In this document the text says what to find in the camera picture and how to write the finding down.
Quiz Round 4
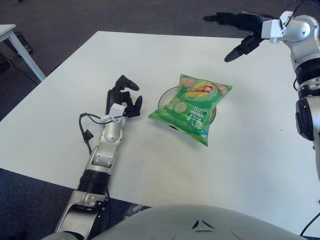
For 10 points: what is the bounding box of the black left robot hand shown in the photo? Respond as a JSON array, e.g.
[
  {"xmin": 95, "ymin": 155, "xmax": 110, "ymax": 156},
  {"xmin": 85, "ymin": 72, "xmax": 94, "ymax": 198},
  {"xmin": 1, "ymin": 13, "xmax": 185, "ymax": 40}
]
[{"xmin": 106, "ymin": 74, "xmax": 144, "ymax": 118}]

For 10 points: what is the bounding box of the grey robot torso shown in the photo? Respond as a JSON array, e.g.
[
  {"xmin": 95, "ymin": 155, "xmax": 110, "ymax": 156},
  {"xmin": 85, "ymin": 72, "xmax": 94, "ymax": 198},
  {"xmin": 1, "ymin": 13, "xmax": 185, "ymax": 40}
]
[{"xmin": 96, "ymin": 203, "xmax": 320, "ymax": 240}]

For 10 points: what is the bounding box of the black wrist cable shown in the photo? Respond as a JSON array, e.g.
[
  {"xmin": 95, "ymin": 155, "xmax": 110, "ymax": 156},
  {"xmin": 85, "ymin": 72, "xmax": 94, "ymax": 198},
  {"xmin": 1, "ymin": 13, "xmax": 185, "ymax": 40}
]
[
  {"xmin": 78, "ymin": 112, "xmax": 106, "ymax": 156},
  {"xmin": 281, "ymin": 0, "xmax": 305, "ymax": 27}
]

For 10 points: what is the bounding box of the dark object on floor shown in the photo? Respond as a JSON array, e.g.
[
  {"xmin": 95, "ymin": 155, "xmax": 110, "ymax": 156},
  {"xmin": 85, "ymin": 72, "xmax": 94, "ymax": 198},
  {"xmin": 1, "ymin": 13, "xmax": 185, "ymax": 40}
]
[{"xmin": 13, "ymin": 31, "xmax": 35, "ymax": 55}]

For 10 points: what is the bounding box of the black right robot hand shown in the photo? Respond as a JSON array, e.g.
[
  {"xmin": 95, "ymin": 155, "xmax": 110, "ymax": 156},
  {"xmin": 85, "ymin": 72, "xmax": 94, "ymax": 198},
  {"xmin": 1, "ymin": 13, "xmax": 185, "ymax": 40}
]
[{"xmin": 202, "ymin": 11, "xmax": 264, "ymax": 63}]

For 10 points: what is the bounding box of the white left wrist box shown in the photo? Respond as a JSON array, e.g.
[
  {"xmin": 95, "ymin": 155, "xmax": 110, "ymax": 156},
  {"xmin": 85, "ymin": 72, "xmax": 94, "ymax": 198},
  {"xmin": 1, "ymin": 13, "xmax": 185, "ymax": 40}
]
[{"xmin": 101, "ymin": 103, "xmax": 126, "ymax": 125}]

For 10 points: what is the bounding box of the white plate black rim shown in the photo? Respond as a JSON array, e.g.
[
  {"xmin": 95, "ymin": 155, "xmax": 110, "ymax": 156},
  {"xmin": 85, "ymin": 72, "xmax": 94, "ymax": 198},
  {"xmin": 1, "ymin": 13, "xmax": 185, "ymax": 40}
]
[{"xmin": 157, "ymin": 86, "xmax": 218, "ymax": 130}]

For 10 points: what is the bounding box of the white side table leg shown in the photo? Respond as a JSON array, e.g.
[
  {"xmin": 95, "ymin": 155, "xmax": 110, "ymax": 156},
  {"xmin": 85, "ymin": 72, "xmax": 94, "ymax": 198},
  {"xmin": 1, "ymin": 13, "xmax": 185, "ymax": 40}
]
[{"xmin": 0, "ymin": 24, "xmax": 47, "ymax": 82}]

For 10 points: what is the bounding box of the green snack chips bag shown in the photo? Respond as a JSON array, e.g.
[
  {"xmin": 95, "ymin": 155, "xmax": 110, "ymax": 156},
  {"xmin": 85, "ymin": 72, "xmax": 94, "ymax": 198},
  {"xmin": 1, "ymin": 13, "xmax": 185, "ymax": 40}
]
[{"xmin": 147, "ymin": 73, "xmax": 233, "ymax": 147}]

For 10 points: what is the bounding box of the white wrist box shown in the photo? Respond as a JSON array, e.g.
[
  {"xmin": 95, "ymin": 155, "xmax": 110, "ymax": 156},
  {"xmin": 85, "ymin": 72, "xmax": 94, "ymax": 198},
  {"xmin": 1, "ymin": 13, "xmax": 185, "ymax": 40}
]
[
  {"xmin": 261, "ymin": 10, "xmax": 295, "ymax": 44},
  {"xmin": 101, "ymin": 103, "xmax": 126, "ymax": 125}
]

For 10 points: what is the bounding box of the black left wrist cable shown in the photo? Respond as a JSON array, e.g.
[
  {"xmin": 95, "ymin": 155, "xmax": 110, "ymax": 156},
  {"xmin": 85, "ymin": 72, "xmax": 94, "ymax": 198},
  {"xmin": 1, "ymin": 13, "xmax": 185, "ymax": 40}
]
[{"xmin": 78, "ymin": 112, "xmax": 106, "ymax": 156}]

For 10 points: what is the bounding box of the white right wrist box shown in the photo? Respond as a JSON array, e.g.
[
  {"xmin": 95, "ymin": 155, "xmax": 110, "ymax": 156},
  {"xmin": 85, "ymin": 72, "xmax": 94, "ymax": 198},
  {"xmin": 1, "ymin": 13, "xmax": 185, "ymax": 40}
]
[{"xmin": 261, "ymin": 10, "xmax": 295, "ymax": 44}]

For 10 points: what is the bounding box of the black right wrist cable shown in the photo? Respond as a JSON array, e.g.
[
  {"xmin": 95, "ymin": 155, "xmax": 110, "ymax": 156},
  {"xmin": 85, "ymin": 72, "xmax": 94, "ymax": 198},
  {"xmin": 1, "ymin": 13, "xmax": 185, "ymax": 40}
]
[{"xmin": 281, "ymin": 0, "xmax": 305, "ymax": 27}]

